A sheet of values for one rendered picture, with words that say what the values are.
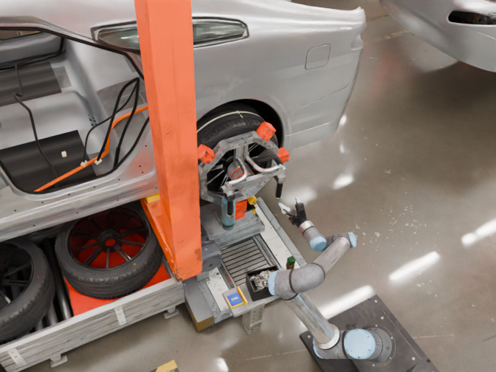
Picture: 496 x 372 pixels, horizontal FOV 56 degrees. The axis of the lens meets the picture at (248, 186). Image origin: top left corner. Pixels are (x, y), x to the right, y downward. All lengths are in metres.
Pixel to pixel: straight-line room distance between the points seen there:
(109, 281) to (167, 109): 1.38
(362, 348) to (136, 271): 1.38
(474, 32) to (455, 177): 1.25
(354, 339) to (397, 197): 1.88
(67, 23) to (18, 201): 1.01
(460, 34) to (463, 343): 2.52
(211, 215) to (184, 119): 1.66
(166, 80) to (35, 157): 1.68
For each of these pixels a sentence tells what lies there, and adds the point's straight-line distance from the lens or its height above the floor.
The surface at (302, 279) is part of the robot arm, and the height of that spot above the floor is 1.07.
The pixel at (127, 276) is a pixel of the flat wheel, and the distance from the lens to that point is 2.97.
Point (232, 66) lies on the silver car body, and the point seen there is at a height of 1.55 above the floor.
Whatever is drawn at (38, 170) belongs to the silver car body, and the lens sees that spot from 3.24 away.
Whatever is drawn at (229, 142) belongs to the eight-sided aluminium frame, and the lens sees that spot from 2.80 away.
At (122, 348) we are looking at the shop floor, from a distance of 3.30.
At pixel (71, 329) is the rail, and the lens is 3.04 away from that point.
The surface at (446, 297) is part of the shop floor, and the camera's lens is 3.77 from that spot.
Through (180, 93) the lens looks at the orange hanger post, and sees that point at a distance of 1.89.
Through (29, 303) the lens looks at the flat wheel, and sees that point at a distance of 3.02.
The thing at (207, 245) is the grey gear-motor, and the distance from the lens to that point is 3.14.
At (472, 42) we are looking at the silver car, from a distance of 4.56.
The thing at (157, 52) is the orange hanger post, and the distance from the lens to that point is 1.76.
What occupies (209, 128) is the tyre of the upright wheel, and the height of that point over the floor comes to 1.15.
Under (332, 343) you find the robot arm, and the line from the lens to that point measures 2.69.
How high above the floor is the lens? 2.95
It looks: 47 degrees down
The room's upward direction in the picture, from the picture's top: 4 degrees clockwise
